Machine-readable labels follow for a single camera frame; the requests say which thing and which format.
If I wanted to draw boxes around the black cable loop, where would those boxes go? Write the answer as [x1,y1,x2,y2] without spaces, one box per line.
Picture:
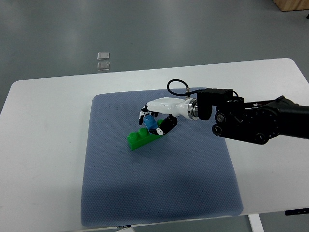
[167,79,193,99]

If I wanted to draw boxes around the wooden box corner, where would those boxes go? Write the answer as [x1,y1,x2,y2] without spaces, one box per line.
[273,0,309,12]

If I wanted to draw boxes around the white table leg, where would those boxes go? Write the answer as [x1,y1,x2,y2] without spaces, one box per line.
[248,214,264,232]

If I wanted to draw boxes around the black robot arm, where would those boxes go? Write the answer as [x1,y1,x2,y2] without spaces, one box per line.
[193,88,309,145]

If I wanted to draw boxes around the small blue block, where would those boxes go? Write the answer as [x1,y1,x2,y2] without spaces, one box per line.
[143,115,158,130]

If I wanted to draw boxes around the long green block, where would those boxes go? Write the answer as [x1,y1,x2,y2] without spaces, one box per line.
[127,119,163,150]

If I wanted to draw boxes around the black table control panel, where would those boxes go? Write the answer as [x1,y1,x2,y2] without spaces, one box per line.
[285,208,309,216]

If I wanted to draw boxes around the blue-grey mesh mat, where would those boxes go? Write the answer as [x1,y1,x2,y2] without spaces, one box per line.
[81,90,243,227]

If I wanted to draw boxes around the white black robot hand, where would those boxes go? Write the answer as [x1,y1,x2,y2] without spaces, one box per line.
[139,97,199,135]

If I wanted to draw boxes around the upper metal floor plate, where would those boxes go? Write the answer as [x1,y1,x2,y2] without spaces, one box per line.
[97,52,110,60]

